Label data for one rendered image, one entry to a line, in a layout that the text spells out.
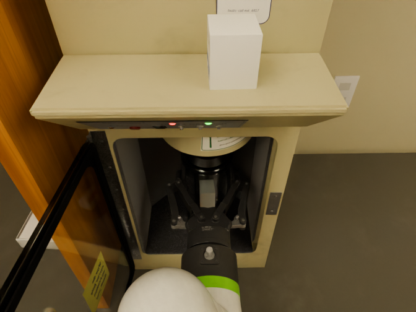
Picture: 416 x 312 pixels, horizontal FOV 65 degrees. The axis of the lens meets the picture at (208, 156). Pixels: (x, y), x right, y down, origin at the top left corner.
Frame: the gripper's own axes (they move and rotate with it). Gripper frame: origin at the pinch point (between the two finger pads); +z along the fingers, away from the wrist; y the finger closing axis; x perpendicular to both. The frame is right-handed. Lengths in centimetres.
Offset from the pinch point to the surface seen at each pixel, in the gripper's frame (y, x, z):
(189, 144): 3.2, -13.6, -7.6
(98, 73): 12.5, -31.2, -14.9
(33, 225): 45, 22, 1
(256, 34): -4.4, -37.2, -18.3
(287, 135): -12.2, -17.4, -10.0
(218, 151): -1.8, -12.6, -8.4
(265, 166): -10.4, -7.7, -7.2
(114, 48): 11.4, -31.9, -10.2
